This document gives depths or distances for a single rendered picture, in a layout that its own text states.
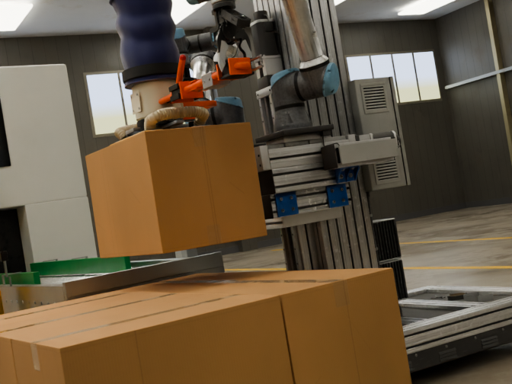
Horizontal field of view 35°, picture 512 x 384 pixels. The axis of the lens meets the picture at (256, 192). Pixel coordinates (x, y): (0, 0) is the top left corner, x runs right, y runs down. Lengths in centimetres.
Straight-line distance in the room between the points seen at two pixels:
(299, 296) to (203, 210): 65
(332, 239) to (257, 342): 126
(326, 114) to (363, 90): 19
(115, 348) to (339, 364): 65
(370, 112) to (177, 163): 104
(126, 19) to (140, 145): 54
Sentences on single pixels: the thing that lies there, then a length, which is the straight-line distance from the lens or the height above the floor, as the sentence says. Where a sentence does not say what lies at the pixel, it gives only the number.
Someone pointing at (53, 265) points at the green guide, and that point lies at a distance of 510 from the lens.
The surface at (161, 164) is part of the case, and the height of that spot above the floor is 96.
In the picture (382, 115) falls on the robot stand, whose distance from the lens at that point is 343.
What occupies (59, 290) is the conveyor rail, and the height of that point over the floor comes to 58.
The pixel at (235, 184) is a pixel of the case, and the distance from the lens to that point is 274.
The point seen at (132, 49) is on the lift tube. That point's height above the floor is 140.
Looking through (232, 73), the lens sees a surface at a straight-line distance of 241.
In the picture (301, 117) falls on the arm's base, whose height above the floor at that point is 108.
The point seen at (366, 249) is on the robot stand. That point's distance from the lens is 337.
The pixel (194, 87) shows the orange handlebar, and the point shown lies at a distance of 265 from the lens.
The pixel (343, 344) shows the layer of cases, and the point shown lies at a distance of 224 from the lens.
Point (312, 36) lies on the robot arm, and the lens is 299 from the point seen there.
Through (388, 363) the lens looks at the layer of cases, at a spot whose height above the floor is 28.
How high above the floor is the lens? 79
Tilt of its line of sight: 1 degrees up
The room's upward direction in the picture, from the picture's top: 9 degrees counter-clockwise
